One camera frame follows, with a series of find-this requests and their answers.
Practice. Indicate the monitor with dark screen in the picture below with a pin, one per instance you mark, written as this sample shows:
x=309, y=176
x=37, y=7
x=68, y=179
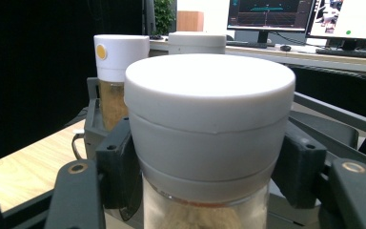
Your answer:
x=267, y=14

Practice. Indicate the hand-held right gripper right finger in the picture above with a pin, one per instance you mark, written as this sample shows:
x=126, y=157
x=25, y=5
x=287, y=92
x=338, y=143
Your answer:
x=300, y=165

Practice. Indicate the grey corner rack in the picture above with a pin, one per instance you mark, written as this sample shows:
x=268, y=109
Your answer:
x=330, y=133

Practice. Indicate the black computer mouse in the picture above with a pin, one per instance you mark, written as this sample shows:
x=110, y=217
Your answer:
x=285, y=48

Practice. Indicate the monitor with white screen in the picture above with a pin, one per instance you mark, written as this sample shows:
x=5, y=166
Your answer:
x=346, y=19

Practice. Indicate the black keyboard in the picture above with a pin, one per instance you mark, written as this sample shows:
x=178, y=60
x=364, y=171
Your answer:
x=251, y=44
x=352, y=53

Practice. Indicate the long office desk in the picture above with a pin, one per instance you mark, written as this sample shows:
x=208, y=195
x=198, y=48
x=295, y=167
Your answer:
x=298, y=58

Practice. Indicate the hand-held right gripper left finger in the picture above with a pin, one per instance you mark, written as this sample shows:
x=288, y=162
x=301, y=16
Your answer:
x=117, y=165

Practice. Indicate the green plant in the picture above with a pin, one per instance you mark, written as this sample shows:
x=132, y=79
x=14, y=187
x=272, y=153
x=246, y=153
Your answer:
x=164, y=16

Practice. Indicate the wooden box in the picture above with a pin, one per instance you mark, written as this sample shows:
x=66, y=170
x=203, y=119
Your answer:
x=189, y=21

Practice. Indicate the black curtain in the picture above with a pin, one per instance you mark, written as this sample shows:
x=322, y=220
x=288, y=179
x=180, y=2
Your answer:
x=38, y=63

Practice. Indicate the wide white-lid spice jar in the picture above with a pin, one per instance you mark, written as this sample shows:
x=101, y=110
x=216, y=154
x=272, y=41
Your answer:
x=197, y=43
x=209, y=127

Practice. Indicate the tall-lid spice jar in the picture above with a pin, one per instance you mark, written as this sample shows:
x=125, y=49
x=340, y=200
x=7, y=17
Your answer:
x=122, y=60

